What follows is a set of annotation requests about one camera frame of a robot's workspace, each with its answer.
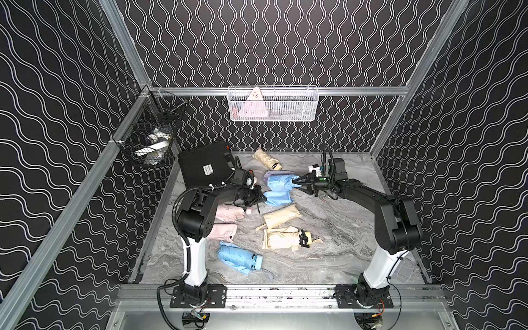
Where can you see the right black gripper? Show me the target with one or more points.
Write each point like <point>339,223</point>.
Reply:
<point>306,177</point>

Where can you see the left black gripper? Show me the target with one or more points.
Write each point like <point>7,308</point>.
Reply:
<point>254,194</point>

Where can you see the light blue sleeve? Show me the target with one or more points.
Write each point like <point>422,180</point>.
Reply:
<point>284,182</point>
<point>278,198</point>

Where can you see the pink sleeved umbrella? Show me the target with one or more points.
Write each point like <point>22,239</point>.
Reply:
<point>227,213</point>

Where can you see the pink umbrella sleeve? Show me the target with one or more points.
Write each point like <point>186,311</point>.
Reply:
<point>223,232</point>

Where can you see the cream sleeved umbrella front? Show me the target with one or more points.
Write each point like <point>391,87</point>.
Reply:
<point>278,217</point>

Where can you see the beige umbrella with wooden handle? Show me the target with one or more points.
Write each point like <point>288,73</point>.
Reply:
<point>288,238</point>

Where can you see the light blue umbrella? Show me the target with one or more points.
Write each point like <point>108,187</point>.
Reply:
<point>242,260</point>

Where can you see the lavender umbrella sleeve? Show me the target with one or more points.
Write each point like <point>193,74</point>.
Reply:
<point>278,172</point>

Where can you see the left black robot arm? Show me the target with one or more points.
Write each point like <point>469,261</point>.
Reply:
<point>193,217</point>

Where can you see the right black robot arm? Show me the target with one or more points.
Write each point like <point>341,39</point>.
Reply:
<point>397,227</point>

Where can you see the beige umbrella at back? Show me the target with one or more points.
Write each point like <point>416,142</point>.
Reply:
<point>266,160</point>

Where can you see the black tool case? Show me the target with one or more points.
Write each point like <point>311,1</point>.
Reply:
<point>209,164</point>

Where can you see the pink triangle card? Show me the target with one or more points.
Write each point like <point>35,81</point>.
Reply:
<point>254,107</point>

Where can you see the white roll in basket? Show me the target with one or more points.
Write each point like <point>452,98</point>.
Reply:
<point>158,143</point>

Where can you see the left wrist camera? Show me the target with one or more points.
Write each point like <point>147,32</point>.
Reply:
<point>250,180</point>

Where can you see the white wire basket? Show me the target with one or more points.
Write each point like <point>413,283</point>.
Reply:
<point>284,103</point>

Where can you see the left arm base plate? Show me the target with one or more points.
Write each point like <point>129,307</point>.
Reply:
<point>207,295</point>

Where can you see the black wire basket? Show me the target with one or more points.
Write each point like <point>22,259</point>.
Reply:
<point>162,110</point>

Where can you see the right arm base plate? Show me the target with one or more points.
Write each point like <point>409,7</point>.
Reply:
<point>361,296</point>

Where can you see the aluminium front rail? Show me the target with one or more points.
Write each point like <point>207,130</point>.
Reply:
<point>319,298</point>

